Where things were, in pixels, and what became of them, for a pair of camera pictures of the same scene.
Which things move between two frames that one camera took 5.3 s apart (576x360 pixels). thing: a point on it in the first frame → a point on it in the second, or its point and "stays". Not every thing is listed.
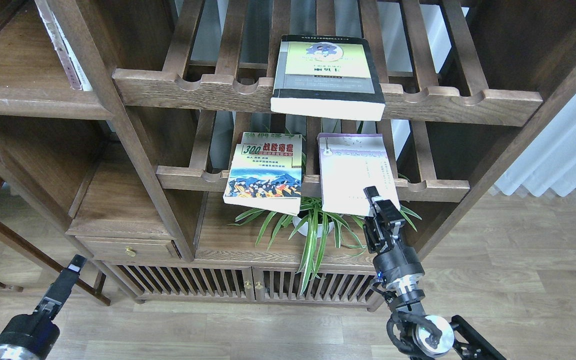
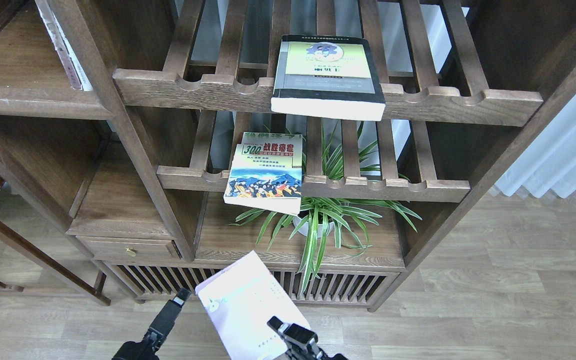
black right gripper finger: (385, 209) → (298, 336)
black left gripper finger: (62, 286) → (163, 323)
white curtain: (571, 154) stays
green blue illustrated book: (265, 172) stays
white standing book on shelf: (77, 79) stays
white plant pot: (304, 229) stays
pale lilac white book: (349, 163) → (240, 300)
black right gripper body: (398, 264) → (310, 351)
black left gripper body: (26, 337) → (144, 350)
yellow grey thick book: (327, 77) stays
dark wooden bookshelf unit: (219, 152) stays
